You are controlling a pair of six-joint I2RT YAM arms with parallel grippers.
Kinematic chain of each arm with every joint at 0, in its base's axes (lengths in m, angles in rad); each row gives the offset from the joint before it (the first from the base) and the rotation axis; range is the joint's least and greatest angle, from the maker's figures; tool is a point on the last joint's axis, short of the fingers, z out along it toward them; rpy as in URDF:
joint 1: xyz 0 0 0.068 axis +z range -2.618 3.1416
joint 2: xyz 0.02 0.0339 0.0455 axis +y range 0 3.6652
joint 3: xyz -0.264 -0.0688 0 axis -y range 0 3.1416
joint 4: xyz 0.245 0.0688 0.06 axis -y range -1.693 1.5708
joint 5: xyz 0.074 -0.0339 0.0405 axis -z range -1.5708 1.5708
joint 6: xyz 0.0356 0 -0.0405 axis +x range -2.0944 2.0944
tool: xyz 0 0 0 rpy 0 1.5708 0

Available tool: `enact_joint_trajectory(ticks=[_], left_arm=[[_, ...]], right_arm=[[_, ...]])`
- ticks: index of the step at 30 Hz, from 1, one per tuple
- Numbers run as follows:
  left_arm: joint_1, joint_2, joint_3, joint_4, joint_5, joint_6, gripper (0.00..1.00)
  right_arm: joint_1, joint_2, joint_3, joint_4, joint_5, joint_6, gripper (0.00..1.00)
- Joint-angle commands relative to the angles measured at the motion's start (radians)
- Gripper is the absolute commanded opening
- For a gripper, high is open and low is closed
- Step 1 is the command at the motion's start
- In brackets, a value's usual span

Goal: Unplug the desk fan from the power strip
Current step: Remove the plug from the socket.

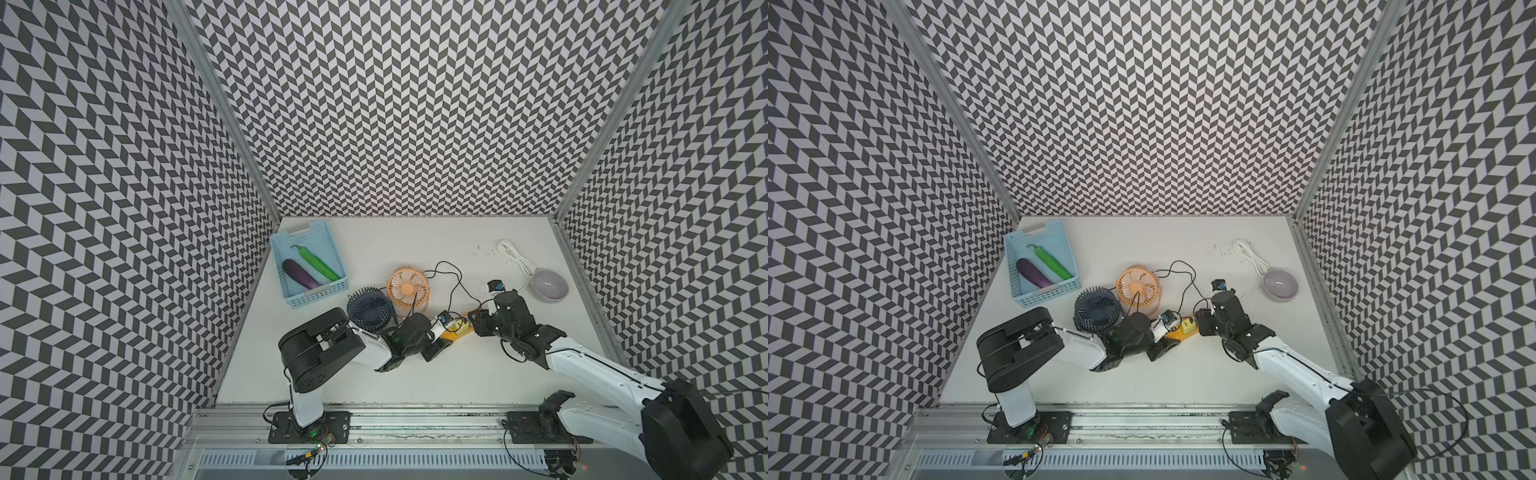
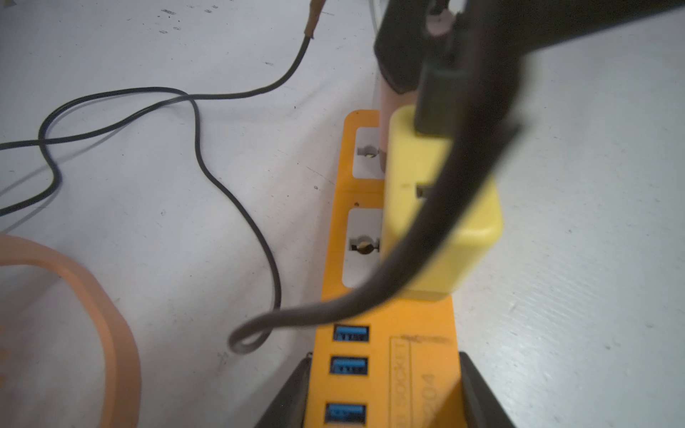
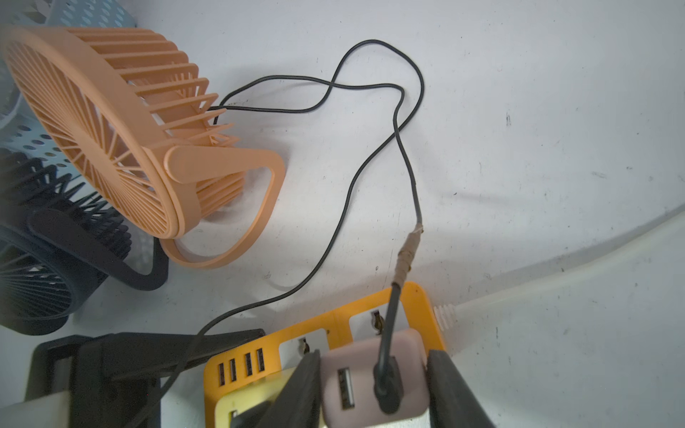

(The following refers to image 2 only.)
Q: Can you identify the yellow usb charger plug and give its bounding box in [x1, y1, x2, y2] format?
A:
[370, 106, 518, 301]

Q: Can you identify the orange desk fan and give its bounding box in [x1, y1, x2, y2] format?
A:
[1, 235, 142, 427]

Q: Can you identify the black orange fan cable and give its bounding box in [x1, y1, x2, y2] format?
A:
[0, 0, 328, 218]

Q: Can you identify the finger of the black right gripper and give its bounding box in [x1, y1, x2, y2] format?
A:
[481, 0, 684, 58]
[374, 0, 433, 94]

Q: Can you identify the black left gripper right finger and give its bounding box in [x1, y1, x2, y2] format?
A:
[460, 351, 516, 428]

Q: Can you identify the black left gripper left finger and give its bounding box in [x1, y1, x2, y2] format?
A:
[255, 355, 312, 428]

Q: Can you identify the black blue fan cable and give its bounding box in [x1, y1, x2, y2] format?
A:
[227, 0, 526, 355]

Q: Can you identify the orange power strip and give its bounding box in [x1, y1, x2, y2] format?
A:
[303, 110, 467, 427]

